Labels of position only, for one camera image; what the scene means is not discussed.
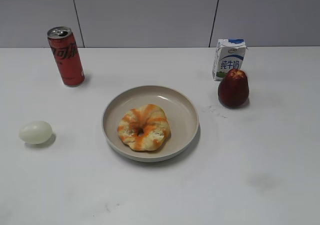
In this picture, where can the orange striped ring croissant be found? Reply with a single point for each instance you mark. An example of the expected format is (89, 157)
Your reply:
(144, 129)

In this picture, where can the beige round plate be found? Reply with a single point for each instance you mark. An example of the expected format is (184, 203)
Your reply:
(181, 114)

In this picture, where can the dark red wax apple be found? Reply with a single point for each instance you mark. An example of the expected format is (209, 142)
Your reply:
(233, 90)

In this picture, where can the white blue milk carton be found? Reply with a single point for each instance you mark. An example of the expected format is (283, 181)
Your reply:
(229, 55)

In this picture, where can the white egg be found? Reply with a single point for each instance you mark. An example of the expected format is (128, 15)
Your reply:
(36, 132)

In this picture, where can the red cola can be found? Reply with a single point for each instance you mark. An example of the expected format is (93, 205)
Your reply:
(65, 52)

